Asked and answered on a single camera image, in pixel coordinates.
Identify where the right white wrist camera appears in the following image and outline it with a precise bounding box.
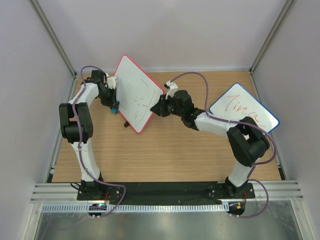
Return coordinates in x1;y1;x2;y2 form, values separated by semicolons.
164;81;178;100

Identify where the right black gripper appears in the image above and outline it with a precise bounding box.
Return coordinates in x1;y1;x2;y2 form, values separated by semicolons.
151;94;184;118

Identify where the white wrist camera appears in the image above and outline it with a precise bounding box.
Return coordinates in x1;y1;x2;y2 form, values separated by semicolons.
164;81;178;100
104;75;118;90

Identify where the blue framed whiteboard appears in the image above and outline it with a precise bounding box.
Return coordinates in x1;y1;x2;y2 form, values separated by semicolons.
209;83;280;133

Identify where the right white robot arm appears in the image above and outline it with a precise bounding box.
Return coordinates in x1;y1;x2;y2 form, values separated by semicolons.
150;90;270;198

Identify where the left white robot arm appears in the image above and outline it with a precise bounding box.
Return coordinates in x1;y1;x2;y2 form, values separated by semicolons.
58;65;120;200

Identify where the white slotted cable duct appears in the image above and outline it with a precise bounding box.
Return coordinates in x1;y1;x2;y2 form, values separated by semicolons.
41;202;229;214

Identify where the aluminium front rail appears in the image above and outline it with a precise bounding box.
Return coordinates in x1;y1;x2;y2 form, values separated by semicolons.
30;180;304;203

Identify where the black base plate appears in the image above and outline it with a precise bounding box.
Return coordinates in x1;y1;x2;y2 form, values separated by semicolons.
76;181;256;206

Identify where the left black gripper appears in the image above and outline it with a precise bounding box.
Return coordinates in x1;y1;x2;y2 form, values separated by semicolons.
98;87;119;110

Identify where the blue whiteboard eraser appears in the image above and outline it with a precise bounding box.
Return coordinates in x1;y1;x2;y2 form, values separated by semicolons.
110;101;120;114

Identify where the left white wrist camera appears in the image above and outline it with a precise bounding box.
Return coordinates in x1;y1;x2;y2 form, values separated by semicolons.
104;75;118;90

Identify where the red framed whiteboard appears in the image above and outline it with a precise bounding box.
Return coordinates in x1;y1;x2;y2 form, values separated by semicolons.
114;54;165;133

